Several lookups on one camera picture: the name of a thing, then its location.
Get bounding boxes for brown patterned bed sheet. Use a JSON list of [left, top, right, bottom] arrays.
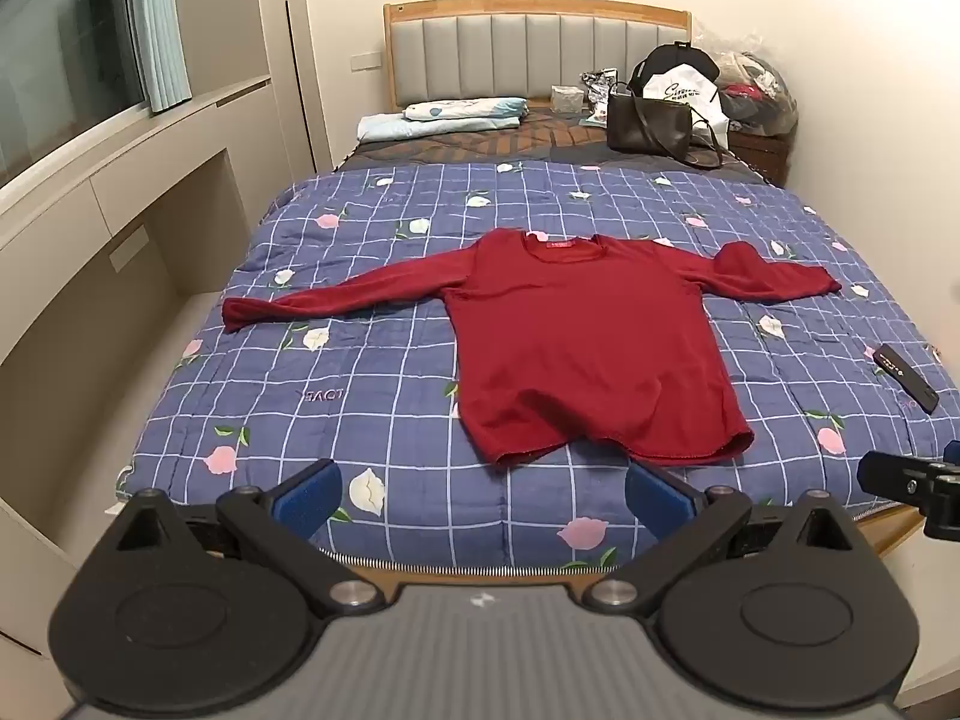
[[334, 109, 773, 185]]

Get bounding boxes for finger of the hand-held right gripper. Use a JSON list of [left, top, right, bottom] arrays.
[[857, 439, 960, 541]]

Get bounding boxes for folded light blue blanket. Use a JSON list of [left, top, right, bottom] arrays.
[[356, 112, 524, 142]]

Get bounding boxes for red long-sleeve shirt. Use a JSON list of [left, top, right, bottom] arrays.
[[222, 231, 843, 467]]

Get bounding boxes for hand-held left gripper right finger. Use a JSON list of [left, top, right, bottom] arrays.
[[581, 459, 863, 616]]

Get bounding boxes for white shopping bag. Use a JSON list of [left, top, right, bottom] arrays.
[[641, 69, 730, 151]]

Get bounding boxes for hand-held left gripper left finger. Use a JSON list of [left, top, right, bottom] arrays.
[[109, 457, 387, 616]]

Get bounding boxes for white floral pillow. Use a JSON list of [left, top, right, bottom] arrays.
[[403, 96, 530, 125]]

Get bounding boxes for black cap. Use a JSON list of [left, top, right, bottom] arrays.
[[628, 41, 722, 95]]

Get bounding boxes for blue floral checked quilt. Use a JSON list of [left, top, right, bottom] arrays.
[[112, 161, 960, 578]]

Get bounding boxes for light blue curtain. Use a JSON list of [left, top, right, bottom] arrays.
[[124, 0, 193, 115]]

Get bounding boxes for black leather handbag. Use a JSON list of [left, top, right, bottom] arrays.
[[606, 81, 725, 170]]

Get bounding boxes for dark wooden nightstand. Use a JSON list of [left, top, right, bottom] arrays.
[[726, 124, 797, 188]]

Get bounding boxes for wooden bed with grey headboard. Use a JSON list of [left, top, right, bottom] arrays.
[[330, 1, 927, 601]]

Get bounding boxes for black remote control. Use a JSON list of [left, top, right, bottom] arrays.
[[874, 343, 940, 415]]

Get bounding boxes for window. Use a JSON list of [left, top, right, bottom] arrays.
[[0, 0, 151, 185]]

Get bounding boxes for silver foil packet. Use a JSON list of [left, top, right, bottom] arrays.
[[579, 67, 620, 110]]

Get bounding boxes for beige built-in desk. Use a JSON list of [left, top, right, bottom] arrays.
[[0, 73, 316, 661]]

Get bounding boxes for clear plastic bag of clothes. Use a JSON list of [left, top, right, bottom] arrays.
[[694, 45, 800, 137]]

